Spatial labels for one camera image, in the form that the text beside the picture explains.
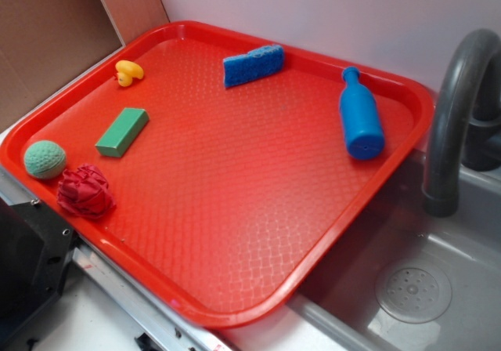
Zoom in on grey plastic sink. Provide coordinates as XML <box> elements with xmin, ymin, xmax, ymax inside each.
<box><xmin>290</xmin><ymin>153</ymin><xmax>500</xmax><ymax>350</ymax></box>

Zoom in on grey curved faucet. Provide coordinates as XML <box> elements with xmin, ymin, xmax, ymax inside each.
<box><xmin>422</xmin><ymin>29</ymin><xmax>500</xmax><ymax>217</ymax></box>

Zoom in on crumpled red cloth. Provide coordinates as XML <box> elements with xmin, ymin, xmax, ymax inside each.
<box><xmin>56</xmin><ymin>164</ymin><xmax>116</xmax><ymax>219</ymax></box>

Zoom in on red plastic tray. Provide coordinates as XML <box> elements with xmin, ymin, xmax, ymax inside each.
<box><xmin>1</xmin><ymin>21</ymin><xmax>434</xmax><ymax>328</ymax></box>

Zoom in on yellow rubber duck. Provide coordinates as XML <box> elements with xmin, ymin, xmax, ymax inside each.
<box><xmin>115</xmin><ymin>60</ymin><xmax>144</xmax><ymax>87</ymax></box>

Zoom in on blue plastic bottle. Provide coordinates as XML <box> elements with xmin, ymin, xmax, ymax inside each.
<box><xmin>339</xmin><ymin>67</ymin><xmax>385</xmax><ymax>160</ymax></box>

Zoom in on green textured ball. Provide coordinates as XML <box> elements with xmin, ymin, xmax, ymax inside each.
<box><xmin>23</xmin><ymin>140</ymin><xmax>67</xmax><ymax>179</ymax></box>

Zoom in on sink drain strainer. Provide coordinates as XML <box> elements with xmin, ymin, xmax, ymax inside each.
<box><xmin>374</xmin><ymin>263</ymin><xmax>452</xmax><ymax>324</ymax></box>

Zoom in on green rectangular block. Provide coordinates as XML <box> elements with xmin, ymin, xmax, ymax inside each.
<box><xmin>95</xmin><ymin>107</ymin><xmax>150</xmax><ymax>157</ymax></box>

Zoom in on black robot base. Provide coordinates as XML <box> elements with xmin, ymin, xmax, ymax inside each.
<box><xmin>1</xmin><ymin>201</ymin><xmax>75</xmax><ymax>322</ymax></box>

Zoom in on brown cardboard panel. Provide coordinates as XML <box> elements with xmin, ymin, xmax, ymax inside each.
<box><xmin>1</xmin><ymin>0</ymin><xmax>169</xmax><ymax>130</ymax></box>

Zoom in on blue sponge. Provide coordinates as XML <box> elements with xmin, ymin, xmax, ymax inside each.
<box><xmin>223</xmin><ymin>45</ymin><xmax>285</xmax><ymax>88</ymax></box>

